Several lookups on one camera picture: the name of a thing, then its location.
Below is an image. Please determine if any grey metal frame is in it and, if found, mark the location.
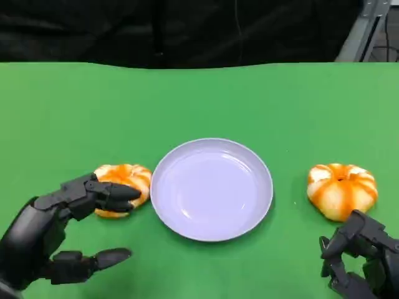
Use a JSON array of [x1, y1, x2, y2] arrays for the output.
[[335, 0, 395, 63]]

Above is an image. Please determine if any black background cable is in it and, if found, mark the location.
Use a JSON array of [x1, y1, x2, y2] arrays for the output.
[[373, 12, 399, 63]]

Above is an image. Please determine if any lilac plate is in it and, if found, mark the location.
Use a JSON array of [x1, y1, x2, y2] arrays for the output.
[[150, 138, 274, 242]]

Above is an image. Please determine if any orange white toy bread roll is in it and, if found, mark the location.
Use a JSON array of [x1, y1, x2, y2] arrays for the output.
[[92, 163, 153, 219], [307, 163, 379, 222]]

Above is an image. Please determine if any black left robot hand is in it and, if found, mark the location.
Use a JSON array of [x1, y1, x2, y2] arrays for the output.
[[0, 173, 142, 292]]

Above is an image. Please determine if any black backdrop curtain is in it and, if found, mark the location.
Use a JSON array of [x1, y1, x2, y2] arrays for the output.
[[0, 0, 364, 70]]

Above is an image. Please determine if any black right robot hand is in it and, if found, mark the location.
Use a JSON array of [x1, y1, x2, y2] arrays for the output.
[[318, 209, 399, 299]]

